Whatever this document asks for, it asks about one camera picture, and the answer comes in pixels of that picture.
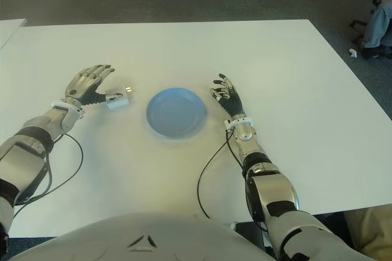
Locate black office chair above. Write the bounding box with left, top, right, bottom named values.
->
left=349, top=0, right=391, bottom=46

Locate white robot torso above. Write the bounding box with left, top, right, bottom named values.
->
left=7, top=204, right=275, bottom=261

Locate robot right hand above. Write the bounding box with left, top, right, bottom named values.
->
left=209, top=73, right=247, bottom=121

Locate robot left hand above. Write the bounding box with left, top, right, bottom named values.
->
left=64, top=64, right=123, bottom=107

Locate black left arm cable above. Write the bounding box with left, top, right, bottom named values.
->
left=12, top=132, right=84, bottom=216

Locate beige fabric object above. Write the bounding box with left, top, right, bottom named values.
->
left=342, top=204, right=392, bottom=261

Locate white charger block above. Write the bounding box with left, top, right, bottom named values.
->
left=106, top=86, right=135, bottom=109

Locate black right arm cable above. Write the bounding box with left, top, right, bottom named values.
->
left=197, top=129, right=267, bottom=234

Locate light blue round plate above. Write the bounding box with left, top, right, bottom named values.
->
left=146, top=88, right=208, bottom=139

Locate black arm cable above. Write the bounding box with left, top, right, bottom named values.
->
left=197, top=129, right=267, bottom=234
left=12, top=132, right=84, bottom=216

